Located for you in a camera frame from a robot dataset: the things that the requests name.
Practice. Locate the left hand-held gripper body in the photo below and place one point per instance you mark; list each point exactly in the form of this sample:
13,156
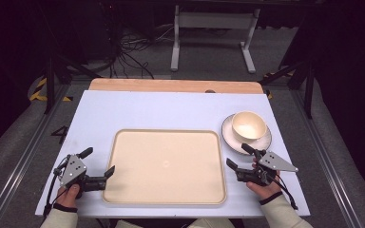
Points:
72,169

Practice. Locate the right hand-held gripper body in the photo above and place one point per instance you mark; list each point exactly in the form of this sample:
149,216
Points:
274,163

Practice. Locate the cream bowl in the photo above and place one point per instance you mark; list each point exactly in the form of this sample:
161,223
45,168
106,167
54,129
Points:
249,126

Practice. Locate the white round plate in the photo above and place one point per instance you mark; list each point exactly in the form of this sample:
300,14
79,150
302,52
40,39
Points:
229,136

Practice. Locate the beige rectangular tray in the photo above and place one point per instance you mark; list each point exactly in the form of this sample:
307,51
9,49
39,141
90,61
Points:
164,167

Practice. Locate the person's left hand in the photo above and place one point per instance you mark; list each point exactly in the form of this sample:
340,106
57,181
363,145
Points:
68,196

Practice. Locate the person's right hand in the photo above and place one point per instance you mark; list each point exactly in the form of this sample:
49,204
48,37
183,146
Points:
267,191

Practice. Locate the black metal stand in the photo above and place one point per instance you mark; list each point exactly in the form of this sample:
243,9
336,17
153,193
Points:
309,85
50,85

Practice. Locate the yellow black hazard tape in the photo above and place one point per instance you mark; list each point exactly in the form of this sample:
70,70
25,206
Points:
277,76
39,91

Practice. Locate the white board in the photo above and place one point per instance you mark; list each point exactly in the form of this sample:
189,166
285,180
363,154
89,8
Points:
158,109

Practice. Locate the wooden table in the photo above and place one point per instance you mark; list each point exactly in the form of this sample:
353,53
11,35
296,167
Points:
174,85

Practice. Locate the white metal stand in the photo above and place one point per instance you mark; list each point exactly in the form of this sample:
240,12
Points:
215,19

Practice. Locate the aluminium floor rail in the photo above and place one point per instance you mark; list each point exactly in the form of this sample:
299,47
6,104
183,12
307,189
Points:
22,161
329,158

